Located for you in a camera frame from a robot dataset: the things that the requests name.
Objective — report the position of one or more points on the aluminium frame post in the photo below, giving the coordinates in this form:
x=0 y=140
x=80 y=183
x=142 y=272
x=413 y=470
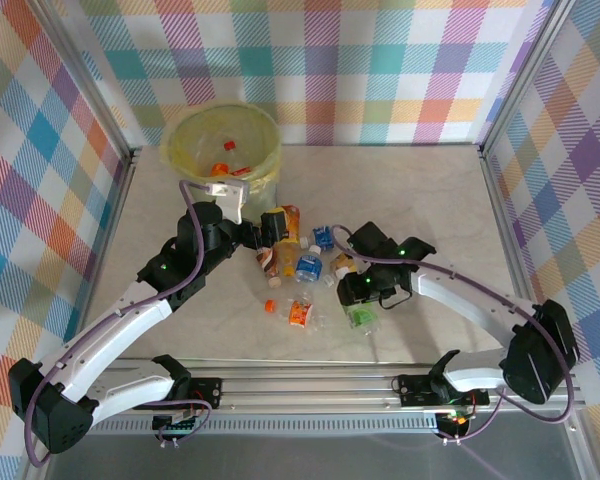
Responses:
x=95 y=85
x=525 y=75

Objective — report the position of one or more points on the green label plastic bottle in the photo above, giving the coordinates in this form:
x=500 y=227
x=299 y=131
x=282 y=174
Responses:
x=364 y=320

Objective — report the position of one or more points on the blue label plastic bottle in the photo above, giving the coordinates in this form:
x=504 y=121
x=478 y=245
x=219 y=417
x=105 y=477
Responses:
x=307 y=267

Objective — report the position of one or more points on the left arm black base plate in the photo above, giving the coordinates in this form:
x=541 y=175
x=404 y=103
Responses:
x=205 y=392

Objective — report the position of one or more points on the green mesh waste bin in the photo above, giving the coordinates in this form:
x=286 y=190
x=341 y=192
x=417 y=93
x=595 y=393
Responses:
x=262 y=207

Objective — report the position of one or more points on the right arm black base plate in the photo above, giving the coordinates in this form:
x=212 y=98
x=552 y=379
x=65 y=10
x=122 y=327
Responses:
x=415 y=390

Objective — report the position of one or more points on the wide aluminium base rail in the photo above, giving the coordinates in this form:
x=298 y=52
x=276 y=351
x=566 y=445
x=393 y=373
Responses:
x=305 y=387

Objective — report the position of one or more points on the brown label plastic bottle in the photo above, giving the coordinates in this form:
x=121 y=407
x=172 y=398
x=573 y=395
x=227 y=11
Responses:
x=266 y=260

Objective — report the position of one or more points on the aluminium side rail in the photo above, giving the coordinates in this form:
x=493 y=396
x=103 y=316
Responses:
x=500 y=210
x=121 y=197

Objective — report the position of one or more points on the yellow label plastic bottle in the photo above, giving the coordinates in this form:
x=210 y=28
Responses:
x=286 y=260

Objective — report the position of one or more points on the yellow plastic bin liner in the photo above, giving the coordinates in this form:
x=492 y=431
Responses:
x=177 y=155

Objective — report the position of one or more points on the grey metal base sheet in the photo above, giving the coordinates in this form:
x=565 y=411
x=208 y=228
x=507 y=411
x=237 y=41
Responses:
x=305 y=460

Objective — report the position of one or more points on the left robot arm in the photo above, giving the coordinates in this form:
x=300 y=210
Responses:
x=120 y=325

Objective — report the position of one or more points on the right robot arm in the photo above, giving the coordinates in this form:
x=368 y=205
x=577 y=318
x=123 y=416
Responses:
x=470 y=300

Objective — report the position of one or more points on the red cap clear bottle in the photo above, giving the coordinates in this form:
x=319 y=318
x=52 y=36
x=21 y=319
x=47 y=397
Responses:
x=230 y=145

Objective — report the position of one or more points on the orange cap orange label bottle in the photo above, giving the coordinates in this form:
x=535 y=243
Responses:
x=300 y=312

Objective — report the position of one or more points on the clear bottle white cap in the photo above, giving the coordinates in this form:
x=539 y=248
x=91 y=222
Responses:
x=327 y=281

